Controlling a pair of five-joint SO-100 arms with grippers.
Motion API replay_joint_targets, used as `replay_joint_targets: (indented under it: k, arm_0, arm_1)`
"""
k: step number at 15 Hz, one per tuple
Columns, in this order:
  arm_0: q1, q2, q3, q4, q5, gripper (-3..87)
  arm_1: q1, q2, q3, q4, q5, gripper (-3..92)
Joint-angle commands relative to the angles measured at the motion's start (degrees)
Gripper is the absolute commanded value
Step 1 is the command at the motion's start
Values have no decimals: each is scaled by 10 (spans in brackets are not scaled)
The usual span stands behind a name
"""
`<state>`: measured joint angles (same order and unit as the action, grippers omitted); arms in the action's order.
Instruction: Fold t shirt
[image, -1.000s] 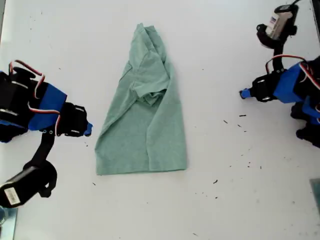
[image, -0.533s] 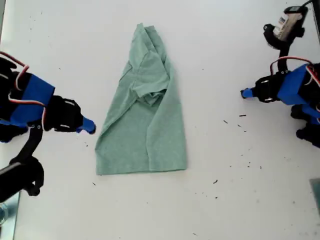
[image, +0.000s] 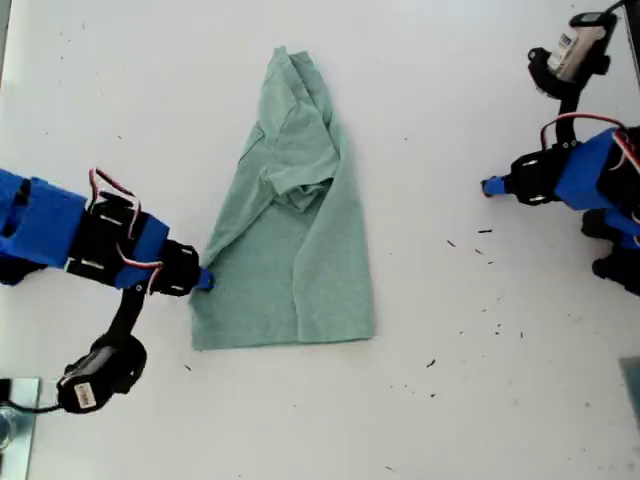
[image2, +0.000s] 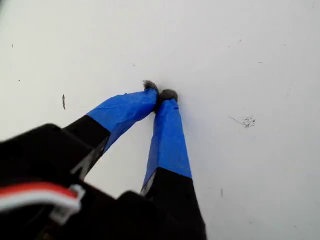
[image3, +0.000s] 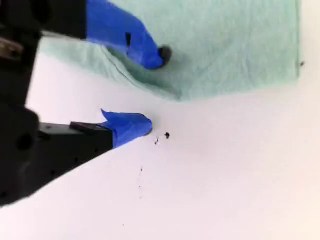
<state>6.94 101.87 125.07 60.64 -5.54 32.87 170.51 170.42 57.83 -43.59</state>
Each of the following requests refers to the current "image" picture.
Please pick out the green t-shirt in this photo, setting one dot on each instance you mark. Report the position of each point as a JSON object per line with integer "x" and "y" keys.
{"x": 325, "y": 250}

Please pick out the gripper's black camera stalk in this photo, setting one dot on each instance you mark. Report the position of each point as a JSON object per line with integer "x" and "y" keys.
{"x": 567, "y": 110}
{"x": 127, "y": 315}

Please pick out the gripper's black camera box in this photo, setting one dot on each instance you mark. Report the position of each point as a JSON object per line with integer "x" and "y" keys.
{"x": 100, "y": 375}

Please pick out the steel post plate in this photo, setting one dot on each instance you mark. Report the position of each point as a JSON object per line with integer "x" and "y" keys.
{"x": 25, "y": 425}

